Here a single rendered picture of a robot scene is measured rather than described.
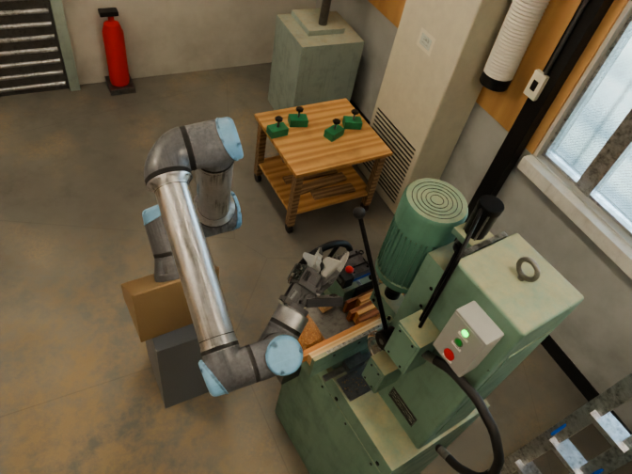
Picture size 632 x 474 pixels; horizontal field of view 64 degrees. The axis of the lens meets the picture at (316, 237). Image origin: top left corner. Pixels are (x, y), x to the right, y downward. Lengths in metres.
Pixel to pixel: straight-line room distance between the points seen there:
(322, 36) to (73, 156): 1.83
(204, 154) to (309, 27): 2.45
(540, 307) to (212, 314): 0.74
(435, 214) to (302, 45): 2.39
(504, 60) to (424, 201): 1.52
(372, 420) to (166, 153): 1.04
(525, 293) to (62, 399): 2.08
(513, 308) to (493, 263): 0.12
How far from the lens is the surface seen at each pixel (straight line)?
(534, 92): 2.73
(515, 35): 2.71
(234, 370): 1.20
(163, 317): 2.00
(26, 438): 2.64
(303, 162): 2.85
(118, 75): 4.15
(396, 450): 1.73
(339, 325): 1.75
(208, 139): 1.32
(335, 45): 3.64
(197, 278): 1.22
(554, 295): 1.27
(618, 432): 2.21
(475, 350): 1.18
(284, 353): 1.20
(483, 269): 1.22
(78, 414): 2.62
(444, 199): 1.36
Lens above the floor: 2.37
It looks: 48 degrees down
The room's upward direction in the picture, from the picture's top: 14 degrees clockwise
